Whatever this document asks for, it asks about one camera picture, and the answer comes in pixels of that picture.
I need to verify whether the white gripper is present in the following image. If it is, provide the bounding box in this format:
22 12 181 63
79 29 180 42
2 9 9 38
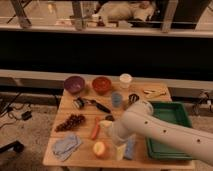
99 120 126 161

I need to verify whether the blue grey towel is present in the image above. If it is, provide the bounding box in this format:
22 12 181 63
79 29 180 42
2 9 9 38
52 133 82 161

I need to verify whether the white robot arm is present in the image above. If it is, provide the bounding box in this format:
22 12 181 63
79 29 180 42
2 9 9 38
99 100 213 166

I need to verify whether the red bowl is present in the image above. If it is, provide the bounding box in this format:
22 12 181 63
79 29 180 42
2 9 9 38
92 76 111 95

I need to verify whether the purple bowl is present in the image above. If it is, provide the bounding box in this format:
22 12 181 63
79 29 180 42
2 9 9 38
64 76 85 94

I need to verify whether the black rectangular bar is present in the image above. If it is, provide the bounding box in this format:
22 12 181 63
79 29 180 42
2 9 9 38
105 115 115 121

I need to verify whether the red chili pepper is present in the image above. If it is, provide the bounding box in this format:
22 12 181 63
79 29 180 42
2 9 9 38
90 117 100 140

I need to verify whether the peach fruit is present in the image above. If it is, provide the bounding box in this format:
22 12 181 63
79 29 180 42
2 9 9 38
93 141 107 157

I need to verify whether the blue sponge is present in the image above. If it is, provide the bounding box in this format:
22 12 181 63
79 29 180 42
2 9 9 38
124 137 135 160

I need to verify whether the blue plastic cup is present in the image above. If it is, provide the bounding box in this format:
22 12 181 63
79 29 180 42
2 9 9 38
111 92 123 107

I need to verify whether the wooden table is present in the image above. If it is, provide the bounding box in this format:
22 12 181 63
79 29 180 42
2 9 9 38
43 81 195 171

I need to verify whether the bunch of dark grapes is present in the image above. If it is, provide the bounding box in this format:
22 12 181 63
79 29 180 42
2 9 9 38
55 114 86 132

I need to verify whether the white plastic cup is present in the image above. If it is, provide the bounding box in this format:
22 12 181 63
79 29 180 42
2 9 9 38
119 73 132 88

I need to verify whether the wooden spatula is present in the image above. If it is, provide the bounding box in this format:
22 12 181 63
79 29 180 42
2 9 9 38
143 89 166 99

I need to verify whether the green plastic tray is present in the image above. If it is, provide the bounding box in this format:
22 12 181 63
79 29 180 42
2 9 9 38
146 102 192 160

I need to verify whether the black handled peeler tool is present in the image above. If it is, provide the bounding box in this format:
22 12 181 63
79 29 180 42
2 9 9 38
73 97 111 114

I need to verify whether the black power adapter with cables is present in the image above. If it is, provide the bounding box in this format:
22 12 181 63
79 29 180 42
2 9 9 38
0 93 34 129

